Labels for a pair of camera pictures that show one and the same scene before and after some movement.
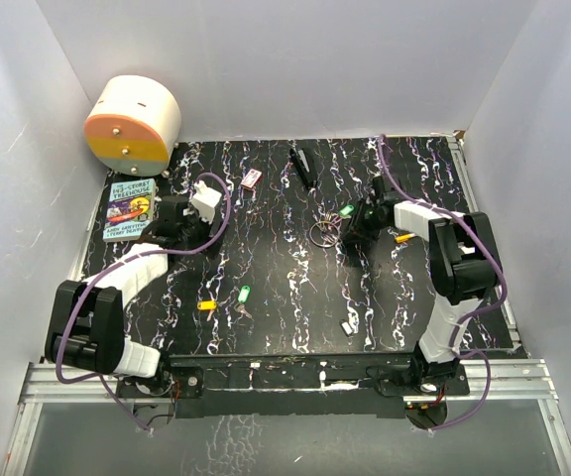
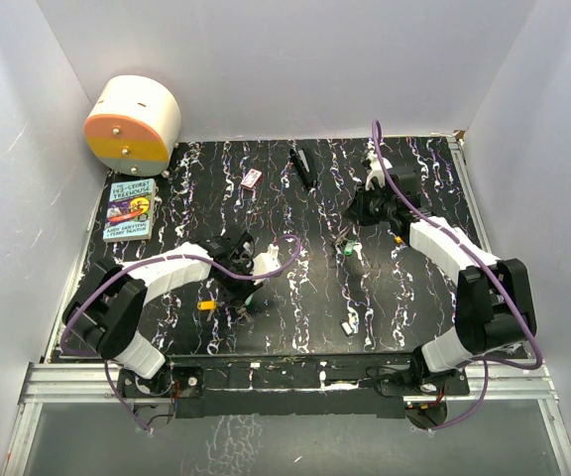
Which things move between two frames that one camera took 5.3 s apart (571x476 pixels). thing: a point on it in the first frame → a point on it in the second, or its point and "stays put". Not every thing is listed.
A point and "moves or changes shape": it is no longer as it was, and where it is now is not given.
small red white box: [252, 178] stays put
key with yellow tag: [207, 305] stays put
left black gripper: [205, 228] → [237, 298]
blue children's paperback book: [129, 209] stays put
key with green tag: [345, 212] moves or changes shape
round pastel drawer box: [135, 124] stays put
